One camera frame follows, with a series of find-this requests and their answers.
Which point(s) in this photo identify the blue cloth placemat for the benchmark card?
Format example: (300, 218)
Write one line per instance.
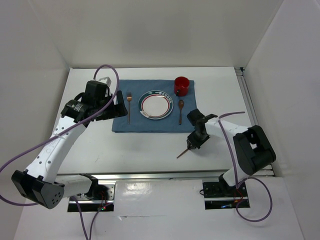
(141, 124)

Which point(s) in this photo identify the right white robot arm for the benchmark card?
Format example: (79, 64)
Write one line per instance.
(249, 148)

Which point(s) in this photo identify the aluminium rail right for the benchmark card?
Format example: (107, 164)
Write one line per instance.
(239, 71)

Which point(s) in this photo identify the aluminium rail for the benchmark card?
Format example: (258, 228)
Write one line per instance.
(239, 71)
(161, 175)

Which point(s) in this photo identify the copper spoon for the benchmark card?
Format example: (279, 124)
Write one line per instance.
(180, 105)

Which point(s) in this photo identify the white plate green red rim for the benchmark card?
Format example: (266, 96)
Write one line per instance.
(155, 105)

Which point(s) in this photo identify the red mug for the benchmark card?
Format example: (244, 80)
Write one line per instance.
(181, 86)

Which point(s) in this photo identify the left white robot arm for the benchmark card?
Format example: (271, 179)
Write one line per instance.
(38, 182)

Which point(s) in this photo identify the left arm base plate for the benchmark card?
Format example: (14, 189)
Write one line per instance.
(103, 201)

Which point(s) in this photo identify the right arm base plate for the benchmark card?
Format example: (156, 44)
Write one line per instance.
(216, 197)

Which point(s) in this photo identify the aluminium rail front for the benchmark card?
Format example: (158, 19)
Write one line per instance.
(161, 175)

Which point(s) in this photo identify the copper fork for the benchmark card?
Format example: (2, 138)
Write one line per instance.
(129, 99)

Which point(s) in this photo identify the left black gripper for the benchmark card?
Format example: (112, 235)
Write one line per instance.
(122, 110)

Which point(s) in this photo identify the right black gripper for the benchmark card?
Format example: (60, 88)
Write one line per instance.
(191, 141)

